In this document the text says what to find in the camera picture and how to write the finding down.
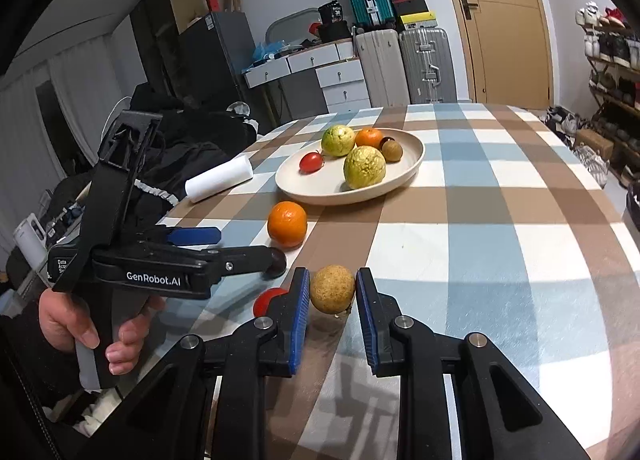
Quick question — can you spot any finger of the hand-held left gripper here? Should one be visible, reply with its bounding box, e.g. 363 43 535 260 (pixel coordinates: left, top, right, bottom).
160 226 222 247
200 246 276 278

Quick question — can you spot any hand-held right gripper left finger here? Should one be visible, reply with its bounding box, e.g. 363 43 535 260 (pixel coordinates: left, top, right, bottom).
87 267 312 460

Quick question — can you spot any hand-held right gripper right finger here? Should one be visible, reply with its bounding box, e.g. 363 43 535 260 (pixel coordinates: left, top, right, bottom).
355 267 593 460

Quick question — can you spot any orange mandarin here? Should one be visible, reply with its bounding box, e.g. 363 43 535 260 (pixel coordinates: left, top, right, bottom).
267 201 308 248
355 128 386 149

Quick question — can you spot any cream round plate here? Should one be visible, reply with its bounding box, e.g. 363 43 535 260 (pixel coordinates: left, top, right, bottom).
275 128 426 205

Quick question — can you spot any bumpy green guava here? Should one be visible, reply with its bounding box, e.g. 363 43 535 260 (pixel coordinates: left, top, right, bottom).
343 145 387 191

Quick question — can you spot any smooth yellow-green guava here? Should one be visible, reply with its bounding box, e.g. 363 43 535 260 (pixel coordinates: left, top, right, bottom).
321 125 357 157

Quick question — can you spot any person's left forearm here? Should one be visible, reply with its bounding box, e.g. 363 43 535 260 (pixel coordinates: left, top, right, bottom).
0 312 96 421

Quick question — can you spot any person's left hand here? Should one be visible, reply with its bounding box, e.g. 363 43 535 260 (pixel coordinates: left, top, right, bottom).
39 285 166 375

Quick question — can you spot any white paper roll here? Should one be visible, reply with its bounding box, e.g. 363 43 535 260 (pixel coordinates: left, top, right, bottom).
185 156 253 203

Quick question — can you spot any pile of dark clothes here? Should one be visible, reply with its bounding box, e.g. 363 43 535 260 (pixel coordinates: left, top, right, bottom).
50 82 261 251

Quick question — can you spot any black fridge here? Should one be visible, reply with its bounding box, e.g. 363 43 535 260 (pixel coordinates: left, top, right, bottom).
177 12 258 121

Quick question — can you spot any blue plastic bag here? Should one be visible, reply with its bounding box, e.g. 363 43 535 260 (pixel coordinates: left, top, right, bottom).
251 41 288 63

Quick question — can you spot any white curtain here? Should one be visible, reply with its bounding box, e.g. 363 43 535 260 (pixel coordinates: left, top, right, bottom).
0 57 136 221

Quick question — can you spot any white desk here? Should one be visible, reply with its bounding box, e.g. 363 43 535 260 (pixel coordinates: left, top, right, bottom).
243 38 361 125

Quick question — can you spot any white drawer cabinet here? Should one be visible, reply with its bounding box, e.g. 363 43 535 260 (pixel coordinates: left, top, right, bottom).
315 58 372 110

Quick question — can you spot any dark tall cabinet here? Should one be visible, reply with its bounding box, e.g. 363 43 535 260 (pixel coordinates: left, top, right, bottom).
129 0 206 100

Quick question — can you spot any grey chair back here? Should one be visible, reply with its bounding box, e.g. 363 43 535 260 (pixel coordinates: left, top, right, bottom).
265 8 321 40

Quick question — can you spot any beige suitcase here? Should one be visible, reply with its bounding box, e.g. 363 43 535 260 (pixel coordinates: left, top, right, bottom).
354 28 411 108

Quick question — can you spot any black round box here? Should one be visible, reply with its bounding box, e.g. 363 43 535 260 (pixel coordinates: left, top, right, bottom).
317 22 353 43

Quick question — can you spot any black labelled tub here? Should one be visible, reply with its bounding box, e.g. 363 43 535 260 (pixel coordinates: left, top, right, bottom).
318 0 346 25

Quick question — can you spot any silver suitcase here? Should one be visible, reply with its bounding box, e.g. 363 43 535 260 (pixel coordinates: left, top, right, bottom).
398 27 458 105

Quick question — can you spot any scattered pile of shoes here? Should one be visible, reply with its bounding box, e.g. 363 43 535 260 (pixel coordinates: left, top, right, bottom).
542 104 611 188

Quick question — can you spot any small cardboard box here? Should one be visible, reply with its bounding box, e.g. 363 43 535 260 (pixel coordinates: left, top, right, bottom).
575 129 615 161

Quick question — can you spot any wooden door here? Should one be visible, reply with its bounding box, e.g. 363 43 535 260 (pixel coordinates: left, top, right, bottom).
432 0 555 108

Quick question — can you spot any wooden shoe rack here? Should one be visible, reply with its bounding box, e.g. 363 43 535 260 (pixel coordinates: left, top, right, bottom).
582 20 640 191

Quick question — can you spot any shoe rack with shoes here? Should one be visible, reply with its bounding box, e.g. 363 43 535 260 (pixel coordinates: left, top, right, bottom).
575 1 640 175

